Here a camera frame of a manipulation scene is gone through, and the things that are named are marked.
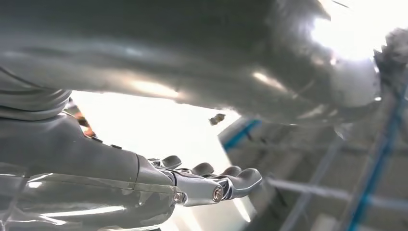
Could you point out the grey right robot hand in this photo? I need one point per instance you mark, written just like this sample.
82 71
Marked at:
159 47

